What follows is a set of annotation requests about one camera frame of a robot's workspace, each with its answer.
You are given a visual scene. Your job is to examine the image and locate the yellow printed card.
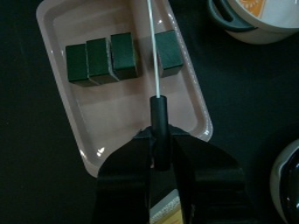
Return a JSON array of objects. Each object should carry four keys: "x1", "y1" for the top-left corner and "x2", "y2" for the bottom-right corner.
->
[{"x1": 148, "y1": 195, "x2": 184, "y2": 224}]

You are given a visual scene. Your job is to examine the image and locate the white pot with dark handle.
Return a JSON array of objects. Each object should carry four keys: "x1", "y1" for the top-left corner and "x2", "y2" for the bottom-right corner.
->
[{"x1": 205, "y1": 0, "x2": 299, "y2": 46}]

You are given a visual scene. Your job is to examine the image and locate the dark green sushi piece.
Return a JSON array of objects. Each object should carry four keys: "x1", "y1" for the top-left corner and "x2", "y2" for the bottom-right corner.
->
[
  {"x1": 109, "y1": 31, "x2": 139, "y2": 81},
  {"x1": 63, "y1": 43, "x2": 98, "y2": 88},
  {"x1": 153, "y1": 29, "x2": 184, "y2": 79},
  {"x1": 85, "y1": 37, "x2": 119, "y2": 86}
]

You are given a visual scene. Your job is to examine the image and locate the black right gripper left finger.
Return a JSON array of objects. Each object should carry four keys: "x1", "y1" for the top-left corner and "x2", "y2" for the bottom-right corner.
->
[{"x1": 90, "y1": 129, "x2": 156, "y2": 224}]

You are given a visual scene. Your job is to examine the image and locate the pink rectangular plastic tray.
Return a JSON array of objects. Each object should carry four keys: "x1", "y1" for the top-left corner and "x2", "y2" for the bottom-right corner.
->
[{"x1": 34, "y1": 0, "x2": 214, "y2": 179}]

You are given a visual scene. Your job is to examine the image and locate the toy knife black handle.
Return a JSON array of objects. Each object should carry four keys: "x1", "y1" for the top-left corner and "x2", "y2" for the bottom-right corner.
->
[{"x1": 145, "y1": 0, "x2": 173, "y2": 172}]

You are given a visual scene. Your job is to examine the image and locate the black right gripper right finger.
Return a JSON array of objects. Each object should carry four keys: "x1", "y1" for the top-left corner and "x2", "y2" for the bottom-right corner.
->
[{"x1": 166, "y1": 125, "x2": 249, "y2": 224}]

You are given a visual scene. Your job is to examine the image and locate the white bowl with dark inside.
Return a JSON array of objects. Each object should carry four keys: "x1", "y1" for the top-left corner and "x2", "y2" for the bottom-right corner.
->
[{"x1": 268, "y1": 139, "x2": 299, "y2": 224}]

